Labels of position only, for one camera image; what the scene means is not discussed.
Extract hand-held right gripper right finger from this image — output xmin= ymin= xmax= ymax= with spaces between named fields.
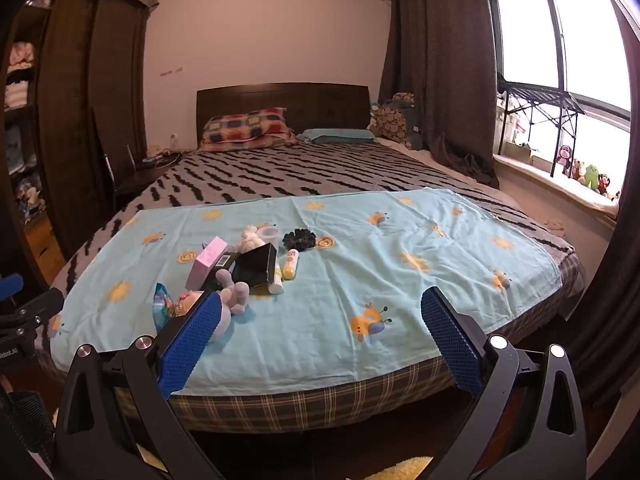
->
xmin=415 ymin=286 xmax=588 ymax=480

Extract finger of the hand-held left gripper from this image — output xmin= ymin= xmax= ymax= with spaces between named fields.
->
xmin=15 ymin=287 xmax=64 ymax=335
xmin=0 ymin=273 xmax=24 ymax=308

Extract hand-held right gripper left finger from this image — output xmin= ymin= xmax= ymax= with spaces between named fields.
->
xmin=54 ymin=290 xmax=226 ymax=480

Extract blue snack wrapper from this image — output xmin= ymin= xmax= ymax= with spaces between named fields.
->
xmin=152 ymin=282 xmax=176 ymax=333

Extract pale blue frayed cloth bundle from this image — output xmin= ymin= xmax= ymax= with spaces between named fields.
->
xmin=207 ymin=269 xmax=251 ymax=343

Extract pink box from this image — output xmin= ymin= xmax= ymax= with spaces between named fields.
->
xmin=189 ymin=236 xmax=228 ymax=291

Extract white plush toy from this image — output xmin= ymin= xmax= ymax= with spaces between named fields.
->
xmin=237 ymin=226 xmax=266 ymax=253

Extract yellow and white lip balm tube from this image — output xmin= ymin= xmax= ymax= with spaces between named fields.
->
xmin=281 ymin=249 xmax=301 ymax=281

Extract black scrunchie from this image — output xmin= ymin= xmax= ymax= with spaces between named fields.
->
xmin=282 ymin=228 xmax=317 ymax=251

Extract light blue printed sheet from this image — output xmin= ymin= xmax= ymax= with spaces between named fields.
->
xmin=50 ymin=187 xmax=563 ymax=396

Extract yellow fluffy rug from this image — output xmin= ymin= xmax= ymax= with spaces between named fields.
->
xmin=375 ymin=455 xmax=433 ymax=480

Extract dark brown curtain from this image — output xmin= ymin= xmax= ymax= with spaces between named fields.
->
xmin=380 ymin=0 xmax=501 ymax=191
xmin=565 ymin=10 xmax=640 ymax=411

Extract dark wooden nightstand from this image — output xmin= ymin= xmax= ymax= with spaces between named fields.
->
xmin=112 ymin=150 xmax=193 ymax=196

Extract dark wooden wardrobe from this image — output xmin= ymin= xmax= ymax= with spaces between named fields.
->
xmin=0 ymin=0 xmax=161 ymax=281

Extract cardboard box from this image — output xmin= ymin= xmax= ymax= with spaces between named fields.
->
xmin=502 ymin=140 xmax=533 ymax=163

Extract black and white striped blanket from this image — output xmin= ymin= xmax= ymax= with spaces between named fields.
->
xmin=50 ymin=142 xmax=576 ymax=281

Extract grey cushion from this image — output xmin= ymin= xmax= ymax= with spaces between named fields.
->
xmin=395 ymin=97 xmax=427 ymax=152

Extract plaid pillow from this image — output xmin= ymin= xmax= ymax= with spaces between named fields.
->
xmin=199 ymin=106 xmax=299 ymax=152

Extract brown circle-patterned cushion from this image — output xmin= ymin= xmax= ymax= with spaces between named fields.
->
xmin=372 ymin=92 xmax=418 ymax=151

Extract stacks of folded clothes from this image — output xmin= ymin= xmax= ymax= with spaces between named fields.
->
xmin=4 ymin=40 xmax=46 ymax=211

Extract teal pillow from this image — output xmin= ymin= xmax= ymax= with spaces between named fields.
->
xmin=297 ymin=127 xmax=376 ymax=144

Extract black folding rack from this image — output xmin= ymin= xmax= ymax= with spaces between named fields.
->
xmin=495 ymin=80 xmax=586 ymax=178

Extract bed with dark wooden headboard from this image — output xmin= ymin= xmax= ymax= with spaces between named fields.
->
xmin=42 ymin=82 xmax=586 ymax=433

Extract window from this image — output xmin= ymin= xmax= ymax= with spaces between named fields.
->
xmin=492 ymin=0 xmax=636 ymax=116

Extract black wrist strap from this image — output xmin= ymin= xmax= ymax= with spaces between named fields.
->
xmin=0 ymin=392 xmax=53 ymax=461

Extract white charger cables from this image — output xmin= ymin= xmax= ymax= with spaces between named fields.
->
xmin=142 ymin=145 xmax=183 ymax=166

